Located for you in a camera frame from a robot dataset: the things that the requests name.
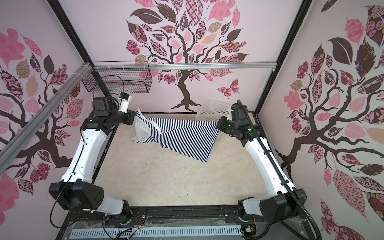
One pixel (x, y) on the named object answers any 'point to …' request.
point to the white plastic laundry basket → (212, 110)
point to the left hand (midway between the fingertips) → (134, 114)
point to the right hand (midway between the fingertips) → (218, 121)
